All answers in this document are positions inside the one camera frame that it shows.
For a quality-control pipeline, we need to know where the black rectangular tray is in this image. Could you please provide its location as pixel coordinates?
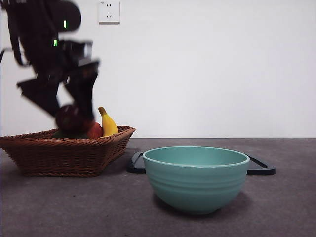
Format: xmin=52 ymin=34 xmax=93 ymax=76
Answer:
xmin=126 ymin=152 xmax=277 ymax=176

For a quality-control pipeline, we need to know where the yellow banana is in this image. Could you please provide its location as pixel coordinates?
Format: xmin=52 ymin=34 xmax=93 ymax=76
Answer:
xmin=98 ymin=106 xmax=119 ymax=137

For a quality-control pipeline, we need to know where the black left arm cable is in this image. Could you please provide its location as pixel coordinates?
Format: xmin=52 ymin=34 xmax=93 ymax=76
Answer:
xmin=0 ymin=14 xmax=32 ymax=68

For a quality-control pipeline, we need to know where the teal ribbed bowl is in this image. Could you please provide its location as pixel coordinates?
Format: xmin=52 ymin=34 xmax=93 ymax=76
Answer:
xmin=142 ymin=146 xmax=251 ymax=214

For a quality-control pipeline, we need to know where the brown wicker basket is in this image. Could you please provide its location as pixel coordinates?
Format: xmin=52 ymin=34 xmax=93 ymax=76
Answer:
xmin=0 ymin=126 xmax=136 ymax=177

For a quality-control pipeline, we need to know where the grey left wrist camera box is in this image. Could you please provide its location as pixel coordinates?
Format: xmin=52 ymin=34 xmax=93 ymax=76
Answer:
xmin=70 ymin=40 xmax=94 ymax=65

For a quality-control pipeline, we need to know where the dark purple plum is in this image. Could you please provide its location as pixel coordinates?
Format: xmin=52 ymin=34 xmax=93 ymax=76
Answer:
xmin=55 ymin=105 xmax=86 ymax=131

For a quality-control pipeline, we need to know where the green mango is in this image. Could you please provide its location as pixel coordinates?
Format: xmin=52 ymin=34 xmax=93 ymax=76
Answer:
xmin=51 ymin=129 xmax=89 ymax=140

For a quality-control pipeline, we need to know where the red apple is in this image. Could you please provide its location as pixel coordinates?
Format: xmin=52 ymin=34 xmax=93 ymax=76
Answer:
xmin=83 ymin=120 xmax=103 ymax=139

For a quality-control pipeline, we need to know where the white wall socket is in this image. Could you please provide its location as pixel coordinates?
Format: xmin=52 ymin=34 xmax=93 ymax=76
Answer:
xmin=98 ymin=0 xmax=121 ymax=25

